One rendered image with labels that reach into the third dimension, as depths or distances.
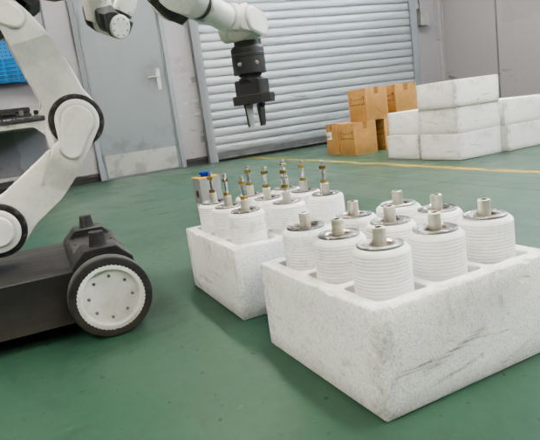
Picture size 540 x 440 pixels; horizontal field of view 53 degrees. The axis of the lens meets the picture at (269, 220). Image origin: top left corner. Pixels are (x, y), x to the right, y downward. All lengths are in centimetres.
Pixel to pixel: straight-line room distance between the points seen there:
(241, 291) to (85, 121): 61
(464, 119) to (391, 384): 321
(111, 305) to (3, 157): 508
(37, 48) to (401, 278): 110
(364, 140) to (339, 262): 424
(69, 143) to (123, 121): 494
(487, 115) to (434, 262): 322
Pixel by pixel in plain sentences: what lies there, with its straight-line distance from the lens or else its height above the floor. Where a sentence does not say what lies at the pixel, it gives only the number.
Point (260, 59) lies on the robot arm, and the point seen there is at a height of 62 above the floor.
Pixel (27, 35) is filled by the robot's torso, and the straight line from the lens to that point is 155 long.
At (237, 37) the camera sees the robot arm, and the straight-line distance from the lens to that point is 148.
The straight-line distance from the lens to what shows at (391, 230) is 100.
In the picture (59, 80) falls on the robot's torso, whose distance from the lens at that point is 156.
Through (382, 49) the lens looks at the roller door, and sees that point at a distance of 776.
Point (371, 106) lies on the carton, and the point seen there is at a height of 42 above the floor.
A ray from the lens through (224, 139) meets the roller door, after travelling 664.
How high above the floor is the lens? 48
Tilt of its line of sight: 11 degrees down
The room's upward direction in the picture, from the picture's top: 8 degrees counter-clockwise
